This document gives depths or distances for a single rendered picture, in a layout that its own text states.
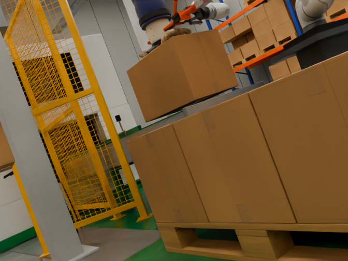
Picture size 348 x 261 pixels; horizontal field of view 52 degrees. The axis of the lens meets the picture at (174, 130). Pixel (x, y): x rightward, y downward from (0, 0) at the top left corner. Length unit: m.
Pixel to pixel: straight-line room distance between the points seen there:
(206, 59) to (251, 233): 1.31
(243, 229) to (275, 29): 9.36
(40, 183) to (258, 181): 1.49
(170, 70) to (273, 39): 8.35
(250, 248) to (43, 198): 1.38
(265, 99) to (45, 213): 1.62
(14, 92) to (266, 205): 1.70
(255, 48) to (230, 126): 9.75
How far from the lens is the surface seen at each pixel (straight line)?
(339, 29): 2.48
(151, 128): 2.30
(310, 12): 2.54
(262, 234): 1.22
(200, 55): 2.27
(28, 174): 2.28
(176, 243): 1.65
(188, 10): 2.28
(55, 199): 2.31
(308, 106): 0.94
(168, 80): 2.28
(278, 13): 10.37
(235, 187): 1.20
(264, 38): 10.64
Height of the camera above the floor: 0.52
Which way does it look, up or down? level
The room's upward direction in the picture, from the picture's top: 21 degrees counter-clockwise
